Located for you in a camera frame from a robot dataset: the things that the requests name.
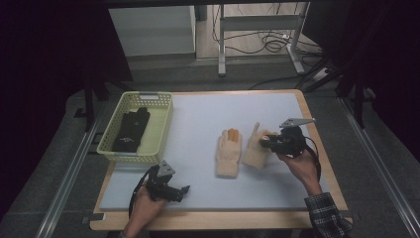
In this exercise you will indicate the person's right hand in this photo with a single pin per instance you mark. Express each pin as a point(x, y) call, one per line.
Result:
point(302, 167)

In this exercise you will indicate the white foam mat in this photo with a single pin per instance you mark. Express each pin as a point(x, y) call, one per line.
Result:
point(198, 132)

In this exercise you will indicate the white power strip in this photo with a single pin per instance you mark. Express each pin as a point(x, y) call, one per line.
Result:
point(320, 74)

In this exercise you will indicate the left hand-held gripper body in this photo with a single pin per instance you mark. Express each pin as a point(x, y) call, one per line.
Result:
point(160, 183)

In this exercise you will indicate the black tripod stand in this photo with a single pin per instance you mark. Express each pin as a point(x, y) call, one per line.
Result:
point(358, 99)

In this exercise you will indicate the yellow-green plastic basket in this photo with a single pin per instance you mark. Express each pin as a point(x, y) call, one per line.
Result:
point(158, 132)

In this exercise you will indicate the black glove with logo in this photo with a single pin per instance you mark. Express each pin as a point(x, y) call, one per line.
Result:
point(127, 139)

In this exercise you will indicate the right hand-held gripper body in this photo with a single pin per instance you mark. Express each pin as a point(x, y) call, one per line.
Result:
point(292, 140)

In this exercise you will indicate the white metal desk frame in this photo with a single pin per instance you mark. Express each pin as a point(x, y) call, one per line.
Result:
point(261, 23)

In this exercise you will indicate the person's left hand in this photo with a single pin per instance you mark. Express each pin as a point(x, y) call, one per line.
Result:
point(145, 211)

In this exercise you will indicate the beige knit glove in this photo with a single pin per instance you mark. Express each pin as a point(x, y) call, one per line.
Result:
point(254, 153)
point(228, 155)

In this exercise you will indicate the aluminium floor rail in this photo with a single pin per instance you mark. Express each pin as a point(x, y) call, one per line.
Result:
point(66, 178)
point(379, 165)

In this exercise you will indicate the plain black glove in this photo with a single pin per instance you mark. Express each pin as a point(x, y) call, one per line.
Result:
point(144, 115)

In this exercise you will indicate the white cabinet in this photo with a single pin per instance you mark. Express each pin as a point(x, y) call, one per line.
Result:
point(152, 29)

